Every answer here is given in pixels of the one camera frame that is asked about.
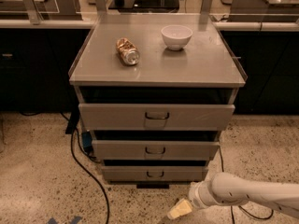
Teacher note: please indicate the grey middle drawer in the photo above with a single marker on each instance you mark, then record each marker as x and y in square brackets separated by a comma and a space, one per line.
[155, 150]

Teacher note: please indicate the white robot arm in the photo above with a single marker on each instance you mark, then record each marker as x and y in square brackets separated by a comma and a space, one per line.
[225, 189]

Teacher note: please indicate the grey top drawer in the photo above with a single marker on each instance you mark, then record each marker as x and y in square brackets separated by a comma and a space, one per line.
[155, 117]

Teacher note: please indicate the grey drawer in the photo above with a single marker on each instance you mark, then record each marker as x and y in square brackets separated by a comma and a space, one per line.
[155, 117]
[155, 150]
[153, 173]

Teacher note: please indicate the grey bottom drawer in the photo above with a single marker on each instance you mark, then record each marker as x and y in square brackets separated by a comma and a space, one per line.
[153, 173]

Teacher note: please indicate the blue box behind cabinet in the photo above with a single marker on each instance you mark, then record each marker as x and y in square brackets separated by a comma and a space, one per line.
[87, 141]

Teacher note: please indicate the white ceramic bowl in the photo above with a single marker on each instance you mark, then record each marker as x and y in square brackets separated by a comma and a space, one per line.
[176, 37]

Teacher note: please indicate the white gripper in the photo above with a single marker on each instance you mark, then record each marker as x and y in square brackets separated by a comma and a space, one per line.
[197, 197]

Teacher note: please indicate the grey metal drawer cabinet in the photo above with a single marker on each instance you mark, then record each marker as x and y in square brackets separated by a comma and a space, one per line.
[203, 73]

